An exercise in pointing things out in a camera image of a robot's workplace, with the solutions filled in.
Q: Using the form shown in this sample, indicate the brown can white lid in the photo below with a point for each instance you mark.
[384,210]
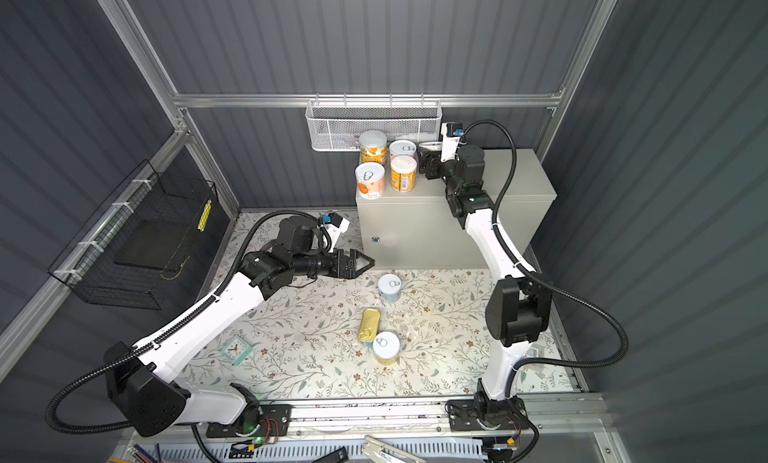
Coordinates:
[403,173]

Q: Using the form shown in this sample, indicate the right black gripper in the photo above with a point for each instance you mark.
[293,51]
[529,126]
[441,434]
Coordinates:
[429,163]

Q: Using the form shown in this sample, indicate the green orange peach can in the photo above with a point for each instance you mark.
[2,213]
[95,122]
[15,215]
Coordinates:
[373,147]

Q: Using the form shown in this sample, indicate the yellow oval sardine tin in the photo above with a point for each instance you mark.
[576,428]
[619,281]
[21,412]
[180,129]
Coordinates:
[368,328]

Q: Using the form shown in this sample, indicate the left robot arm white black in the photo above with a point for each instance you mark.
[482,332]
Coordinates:
[148,391]

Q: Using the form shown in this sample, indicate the beige metal cabinet box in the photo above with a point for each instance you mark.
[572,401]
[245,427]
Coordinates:
[417,230]

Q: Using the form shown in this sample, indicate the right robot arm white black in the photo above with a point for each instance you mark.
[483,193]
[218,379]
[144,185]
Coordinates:
[518,309]

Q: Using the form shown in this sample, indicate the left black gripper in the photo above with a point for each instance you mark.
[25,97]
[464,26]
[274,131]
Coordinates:
[350,272]

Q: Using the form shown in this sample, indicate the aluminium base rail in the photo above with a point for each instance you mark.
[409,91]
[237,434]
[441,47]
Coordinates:
[432,416]

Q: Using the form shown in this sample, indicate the white wire mesh basket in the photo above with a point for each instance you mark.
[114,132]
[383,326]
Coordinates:
[338,128]

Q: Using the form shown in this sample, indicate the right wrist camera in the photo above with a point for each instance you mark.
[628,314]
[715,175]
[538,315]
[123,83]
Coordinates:
[451,134]

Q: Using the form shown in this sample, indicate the pink pull-tab can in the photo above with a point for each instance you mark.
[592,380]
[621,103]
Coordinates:
[432,146]

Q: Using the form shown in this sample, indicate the small teal clock card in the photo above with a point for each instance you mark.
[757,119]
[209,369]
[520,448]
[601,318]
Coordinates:
[236,350]

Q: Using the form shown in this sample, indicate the orange white pull-tab can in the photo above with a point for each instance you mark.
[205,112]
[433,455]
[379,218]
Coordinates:
[370,179]

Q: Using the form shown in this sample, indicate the black wire mesh basket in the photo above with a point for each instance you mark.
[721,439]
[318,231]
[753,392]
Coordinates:
[139,248]

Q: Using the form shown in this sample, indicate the yellow pull-tab can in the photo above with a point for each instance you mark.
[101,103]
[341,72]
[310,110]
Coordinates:
[386,347]

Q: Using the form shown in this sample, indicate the yellow tag on basket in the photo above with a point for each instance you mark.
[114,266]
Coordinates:
[205,213]

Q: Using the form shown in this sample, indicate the light blue pull-tab can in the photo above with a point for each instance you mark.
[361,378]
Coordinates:
[390,287]

